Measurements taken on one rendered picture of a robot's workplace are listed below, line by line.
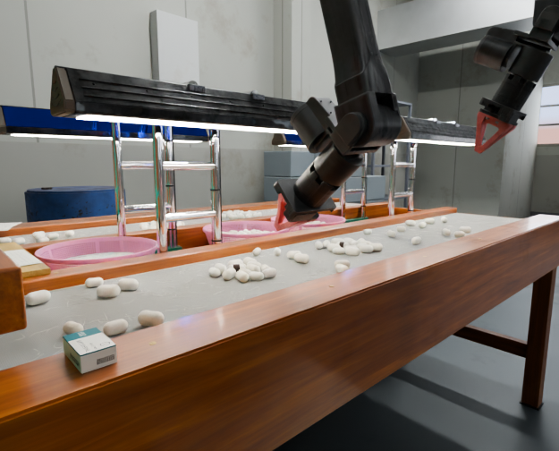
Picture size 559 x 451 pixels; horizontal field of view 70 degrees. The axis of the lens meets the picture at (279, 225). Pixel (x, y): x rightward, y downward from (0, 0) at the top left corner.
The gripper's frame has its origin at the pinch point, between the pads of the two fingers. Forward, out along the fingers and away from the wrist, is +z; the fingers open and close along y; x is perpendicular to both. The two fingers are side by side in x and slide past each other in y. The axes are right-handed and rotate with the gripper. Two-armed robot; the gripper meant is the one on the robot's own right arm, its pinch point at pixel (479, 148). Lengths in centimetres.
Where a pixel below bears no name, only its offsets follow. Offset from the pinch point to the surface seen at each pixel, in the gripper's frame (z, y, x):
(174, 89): 8, 48, -38
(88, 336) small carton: 25, 74, -3
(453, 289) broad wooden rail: 28.5, 1.2, 11.4
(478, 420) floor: 95, -64, 34
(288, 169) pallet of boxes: 106, -179, -188
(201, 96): 8, 43, -37
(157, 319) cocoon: 31, 63, -7
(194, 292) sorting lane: 37, 50, -15
